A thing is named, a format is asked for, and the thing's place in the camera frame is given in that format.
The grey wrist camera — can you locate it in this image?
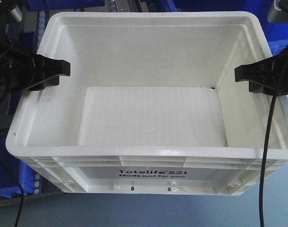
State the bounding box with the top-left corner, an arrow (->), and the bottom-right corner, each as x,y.
0,0 -> 22,23
267,0 -> 288,24

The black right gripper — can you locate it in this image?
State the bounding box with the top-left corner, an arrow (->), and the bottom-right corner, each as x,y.
234,45 -> 288,96

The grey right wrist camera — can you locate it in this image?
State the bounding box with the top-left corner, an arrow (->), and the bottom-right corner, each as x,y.
267,0 -> 288,24

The white plastic Totelife tote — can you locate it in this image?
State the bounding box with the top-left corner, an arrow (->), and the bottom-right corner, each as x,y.
5,10 -> 288,196

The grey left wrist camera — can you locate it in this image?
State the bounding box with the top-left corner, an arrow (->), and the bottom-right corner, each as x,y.
0,0 -> 22,23

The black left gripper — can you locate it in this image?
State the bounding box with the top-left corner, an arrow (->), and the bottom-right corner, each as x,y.
0,39 -> 70,93

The black right cable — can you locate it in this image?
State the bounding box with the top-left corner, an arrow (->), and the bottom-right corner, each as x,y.
258,44 -> 288,227

